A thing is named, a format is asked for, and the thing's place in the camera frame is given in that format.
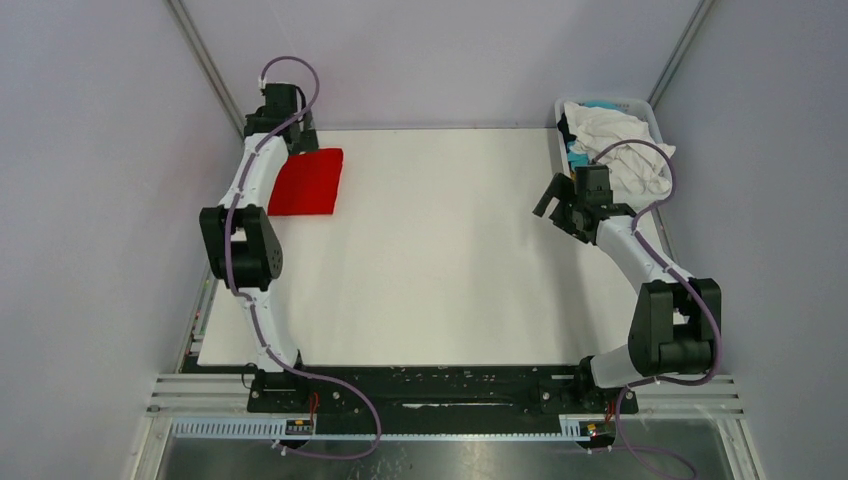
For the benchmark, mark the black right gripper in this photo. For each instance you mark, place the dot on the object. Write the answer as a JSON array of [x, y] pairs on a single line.
[[559, 188]]

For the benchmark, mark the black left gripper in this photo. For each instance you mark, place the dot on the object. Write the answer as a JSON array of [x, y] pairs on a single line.
[[307, 139]]

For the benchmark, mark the red t shirt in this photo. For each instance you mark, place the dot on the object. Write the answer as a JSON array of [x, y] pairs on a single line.
[[307, 184]]

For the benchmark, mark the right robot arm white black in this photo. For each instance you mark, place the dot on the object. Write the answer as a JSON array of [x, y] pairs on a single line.
[[674, 334]]

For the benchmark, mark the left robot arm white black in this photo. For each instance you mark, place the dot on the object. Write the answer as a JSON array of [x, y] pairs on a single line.
[[242, 247]]

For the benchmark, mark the teal garment in basket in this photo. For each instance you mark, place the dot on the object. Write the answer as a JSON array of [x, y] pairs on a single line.
[[592, 123]]

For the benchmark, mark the black garment in basket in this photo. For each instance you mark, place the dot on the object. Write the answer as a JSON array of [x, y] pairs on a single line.
[[563, 127]]

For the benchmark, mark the white t shirt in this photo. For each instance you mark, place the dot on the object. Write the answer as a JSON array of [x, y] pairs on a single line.
[[636, 160]]

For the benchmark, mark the white plastic laundry basket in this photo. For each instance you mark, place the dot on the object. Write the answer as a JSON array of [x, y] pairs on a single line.
[[638, 108]]

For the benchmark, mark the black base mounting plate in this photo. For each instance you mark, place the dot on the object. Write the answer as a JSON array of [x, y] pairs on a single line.
[[444, 400]]

